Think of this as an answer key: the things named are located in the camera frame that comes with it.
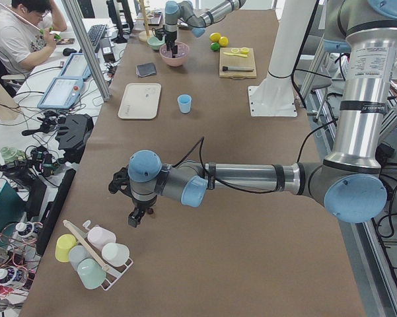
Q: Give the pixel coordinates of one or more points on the pink plastic cup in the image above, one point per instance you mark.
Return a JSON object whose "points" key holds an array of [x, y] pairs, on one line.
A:
{"points": [[99, 237]]}

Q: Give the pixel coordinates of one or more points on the grey folded cloth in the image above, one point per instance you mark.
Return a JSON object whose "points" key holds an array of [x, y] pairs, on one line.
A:
{"points": [[145, 70]]}

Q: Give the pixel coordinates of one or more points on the wooden cup tree stand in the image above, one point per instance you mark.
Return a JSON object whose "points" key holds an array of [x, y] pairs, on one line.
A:
{"points": [[146, 15]]}

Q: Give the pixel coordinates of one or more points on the black computer mouse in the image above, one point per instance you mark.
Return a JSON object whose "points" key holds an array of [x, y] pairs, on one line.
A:
{"points": [[68, 51]]}

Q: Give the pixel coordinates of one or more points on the cream rabbit serving tray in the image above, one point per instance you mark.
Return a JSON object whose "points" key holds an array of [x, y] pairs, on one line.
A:
{"points": [[140, 101]]}

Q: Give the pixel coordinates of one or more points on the yellow plastic cup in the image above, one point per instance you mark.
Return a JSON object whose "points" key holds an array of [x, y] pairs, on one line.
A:
{"points": [[63, 246]]}

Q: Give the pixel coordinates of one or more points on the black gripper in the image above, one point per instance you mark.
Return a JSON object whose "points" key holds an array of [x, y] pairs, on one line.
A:
{"points": [[141, 205], [170, 37]]}

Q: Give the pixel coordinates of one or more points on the steel muddler black tip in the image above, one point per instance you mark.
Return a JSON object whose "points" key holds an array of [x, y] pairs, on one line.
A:
{"points": [[237, 69]]}

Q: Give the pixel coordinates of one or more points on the mint green bowl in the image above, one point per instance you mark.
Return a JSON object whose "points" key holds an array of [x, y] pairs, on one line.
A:
{"points": [[154, 43]]}

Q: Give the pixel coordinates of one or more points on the light blue plastic cup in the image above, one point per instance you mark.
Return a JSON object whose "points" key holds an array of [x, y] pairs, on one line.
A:
{"points": [[184, 103]]}

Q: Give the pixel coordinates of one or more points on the mint green plastic cup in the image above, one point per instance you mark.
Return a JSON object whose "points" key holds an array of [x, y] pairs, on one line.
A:
{"points": [[91, 273]]}

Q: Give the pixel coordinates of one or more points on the lemon half slice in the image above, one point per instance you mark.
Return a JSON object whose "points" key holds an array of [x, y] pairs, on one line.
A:
{"points": [[244, 50]]}

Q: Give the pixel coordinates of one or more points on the person in white shirt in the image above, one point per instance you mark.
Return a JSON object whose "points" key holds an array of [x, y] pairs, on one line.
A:
{"points": [[26, 40]]}

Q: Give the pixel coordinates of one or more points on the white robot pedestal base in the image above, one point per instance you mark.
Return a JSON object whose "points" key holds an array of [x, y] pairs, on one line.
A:
{"points": [[274, 96]]}

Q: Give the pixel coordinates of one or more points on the white wire cup rack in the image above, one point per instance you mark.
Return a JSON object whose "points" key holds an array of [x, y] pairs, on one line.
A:
{"points": [[115, 273]]}

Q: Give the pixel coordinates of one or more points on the pink bowl of ice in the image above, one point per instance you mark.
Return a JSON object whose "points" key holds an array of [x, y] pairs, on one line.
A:
{"points": [[175, 60]]}

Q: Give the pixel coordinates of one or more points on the metal ice scoop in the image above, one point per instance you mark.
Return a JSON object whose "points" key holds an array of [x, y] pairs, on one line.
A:
{"points": [[183, 26]]}

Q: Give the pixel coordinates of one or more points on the yellow plastic knife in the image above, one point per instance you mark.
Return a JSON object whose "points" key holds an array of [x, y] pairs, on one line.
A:
{"points": [[235, 54]]}

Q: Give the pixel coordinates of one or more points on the blue teach pendant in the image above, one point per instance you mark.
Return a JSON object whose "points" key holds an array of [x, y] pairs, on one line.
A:
{"points": [[62, 93], [76, 66]]}

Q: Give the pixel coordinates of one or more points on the white plastic cup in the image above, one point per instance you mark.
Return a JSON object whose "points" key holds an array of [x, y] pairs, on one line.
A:
{"points": [[115, 254]]}

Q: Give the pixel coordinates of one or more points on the green lime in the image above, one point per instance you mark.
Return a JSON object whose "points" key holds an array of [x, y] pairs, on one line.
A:
{"points": [[215, 47]]}

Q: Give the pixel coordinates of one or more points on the wooden cutting board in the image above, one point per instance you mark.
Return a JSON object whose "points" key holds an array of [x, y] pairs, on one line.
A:
{"points": [[237, 61]]}

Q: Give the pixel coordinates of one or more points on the yellow lemon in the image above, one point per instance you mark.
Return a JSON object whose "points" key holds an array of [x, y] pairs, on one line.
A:
{"points": [[223, 41], [215, 37]]}

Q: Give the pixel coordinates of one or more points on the grey plastic cup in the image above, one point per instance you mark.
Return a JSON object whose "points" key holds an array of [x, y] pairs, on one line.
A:
{"points": [[77, 254]]}

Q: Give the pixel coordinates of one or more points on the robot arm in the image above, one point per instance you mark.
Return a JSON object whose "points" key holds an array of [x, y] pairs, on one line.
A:
{"points": [[347, 181], [173, 12]]}

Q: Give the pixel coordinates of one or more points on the black plastic bracket part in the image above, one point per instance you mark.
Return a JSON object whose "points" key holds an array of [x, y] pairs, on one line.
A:
{"points": [[72, 135]]}

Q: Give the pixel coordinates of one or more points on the aluminium frame post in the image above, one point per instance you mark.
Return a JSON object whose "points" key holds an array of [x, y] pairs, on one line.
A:
{"points": [[76, 19]]}

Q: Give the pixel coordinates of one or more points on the black keyboard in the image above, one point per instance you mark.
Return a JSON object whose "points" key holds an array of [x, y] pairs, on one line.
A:
{"points": [[96, 33]]}

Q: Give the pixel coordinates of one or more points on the wooden rack handle bar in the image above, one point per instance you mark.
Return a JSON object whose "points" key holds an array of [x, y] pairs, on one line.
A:
{"points": [[80, 236]]}

